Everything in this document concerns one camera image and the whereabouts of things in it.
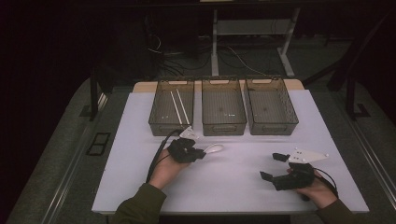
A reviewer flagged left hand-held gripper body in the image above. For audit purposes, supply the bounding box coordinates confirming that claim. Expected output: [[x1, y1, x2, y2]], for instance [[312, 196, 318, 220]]
[[167, 125, 207, 164]]

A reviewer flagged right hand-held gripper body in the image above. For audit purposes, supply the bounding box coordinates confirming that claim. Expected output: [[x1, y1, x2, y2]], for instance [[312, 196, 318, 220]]
[[272, 147, 330, 191]]

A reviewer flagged white ceramic spoon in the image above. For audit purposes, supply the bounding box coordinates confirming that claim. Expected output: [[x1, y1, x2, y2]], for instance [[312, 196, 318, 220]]
[[204, 143, 225, 154]]

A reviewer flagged smoky transparent plastic bin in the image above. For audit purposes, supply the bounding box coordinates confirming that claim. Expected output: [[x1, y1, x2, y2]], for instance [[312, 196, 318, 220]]
[[148, 78, 195, 137], [243, 77, 300, 136], [201, 77, 248, 136]]

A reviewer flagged person's right hand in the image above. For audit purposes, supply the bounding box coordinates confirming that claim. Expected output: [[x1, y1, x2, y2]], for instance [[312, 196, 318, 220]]
[[295, 172, 339, 209]]

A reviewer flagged person's left hand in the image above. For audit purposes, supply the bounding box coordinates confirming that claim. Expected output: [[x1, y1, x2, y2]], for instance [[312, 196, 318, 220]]
[[148, 148, 190, 190]]

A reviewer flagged white table mat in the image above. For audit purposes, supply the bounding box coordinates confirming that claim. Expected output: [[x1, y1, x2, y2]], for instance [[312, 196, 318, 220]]
[[92, 89, 370, 214]]

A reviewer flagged black metal stand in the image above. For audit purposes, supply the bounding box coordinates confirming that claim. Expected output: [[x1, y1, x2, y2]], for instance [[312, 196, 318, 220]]
[[346, 74, 372, 120]]

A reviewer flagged left hand-held gripper black cable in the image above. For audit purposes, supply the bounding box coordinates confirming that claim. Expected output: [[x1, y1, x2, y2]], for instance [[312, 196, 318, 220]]
[[145, 129, 182, 184]]

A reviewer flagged hand-held gripper black cable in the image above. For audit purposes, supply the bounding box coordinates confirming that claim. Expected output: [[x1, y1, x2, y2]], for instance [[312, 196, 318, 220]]
[[314, 167, 340, 199], [145, 129, 182, 184]]

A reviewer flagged right hand-held gripper black cable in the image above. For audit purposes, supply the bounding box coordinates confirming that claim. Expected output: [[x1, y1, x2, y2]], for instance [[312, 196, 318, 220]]
[[314, 167, 340, 199]]

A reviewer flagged black floor outlet frame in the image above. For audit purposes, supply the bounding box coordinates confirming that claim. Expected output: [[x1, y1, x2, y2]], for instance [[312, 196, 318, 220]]
[[86, 132, 112, 157]]

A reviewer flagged tangle of black floor cables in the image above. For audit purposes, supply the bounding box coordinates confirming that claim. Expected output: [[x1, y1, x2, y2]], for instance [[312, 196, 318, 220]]
[[146, 15, 216, 77]]

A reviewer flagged white floor cable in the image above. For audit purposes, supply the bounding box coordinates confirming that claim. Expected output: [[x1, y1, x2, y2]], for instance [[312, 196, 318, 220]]
[[227, 46, 267, 77]]

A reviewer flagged white metal desk frame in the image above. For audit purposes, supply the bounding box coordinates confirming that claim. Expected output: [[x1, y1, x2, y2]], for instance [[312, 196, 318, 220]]
[[210, 7, 302, 78]]

